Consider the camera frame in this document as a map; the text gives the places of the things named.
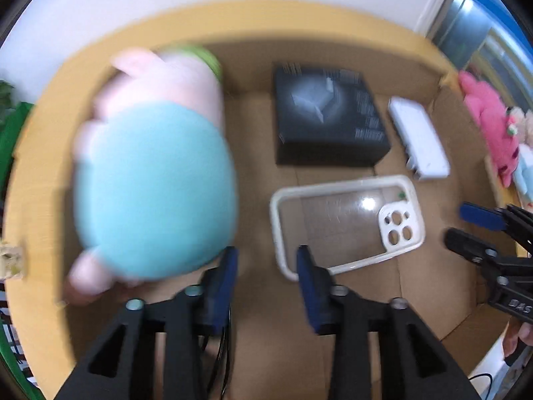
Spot black sunglasses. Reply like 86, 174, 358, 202
205, 308, 233, 399

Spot clear phone case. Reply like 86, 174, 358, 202
269, 175, 425, 282

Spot black charger box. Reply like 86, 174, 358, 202
273, 63, 391, 167

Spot person right hand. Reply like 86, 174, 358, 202
502, 319, 533, 358

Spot light blue plush toy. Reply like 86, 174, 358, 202
513, 144, 533, 202

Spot white power bank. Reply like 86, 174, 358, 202
388, 97, 450, 181

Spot beige rabbit plush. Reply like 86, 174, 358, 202
507, 107, 533, 148

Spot pink plush toy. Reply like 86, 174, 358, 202
458, 70, 519, 188

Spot brown cardboard tray box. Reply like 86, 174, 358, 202
12, 37, 518, 400

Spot paper cup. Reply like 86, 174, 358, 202
0, 242, 24, 281

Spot teal pink pig plush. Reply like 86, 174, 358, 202
63, 46, 239, 304

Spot green potted plant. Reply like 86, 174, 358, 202
0, 80, 14, 114

